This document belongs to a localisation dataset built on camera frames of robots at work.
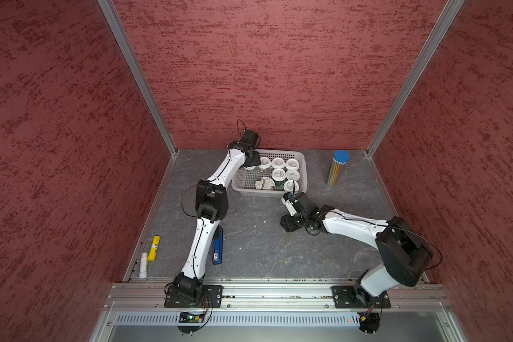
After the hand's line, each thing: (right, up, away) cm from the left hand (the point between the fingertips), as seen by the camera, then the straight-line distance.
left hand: (250, 164), depth 103 cm
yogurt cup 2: (+14, +1, +3) cm, 14 cm away
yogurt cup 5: (+21, -5, -1) cm, 22 cm away
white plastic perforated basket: (-4, -9, +3) cm, 10 cm away
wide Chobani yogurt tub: (+8, -9, -3) cm, 13 cm away
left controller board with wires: (-20, -54, -32) cm, 66 cm away
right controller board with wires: (+42, -54, -34) cm, 77 cm away
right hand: (+17, -27, -14) cm, 34 cm away
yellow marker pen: (-38, -37, -22) cm, 57 cm away
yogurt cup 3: (+21, 0, 0) cm, 21 cm away
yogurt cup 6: (+18, -11, -6) cm, 22 cm away
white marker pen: (-39, -40, -24) cm, 61 cm away
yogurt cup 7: (0, -2, -1) cm, 2 cm away
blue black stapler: (-12, -34, -22) cm, 42 cm away
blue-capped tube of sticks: (+41, +2, -11) cm, 42 cm away
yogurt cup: (+8, +1, +2) cm, 8 cm away
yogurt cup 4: (+14, -5, -3) cm, 15 cm away
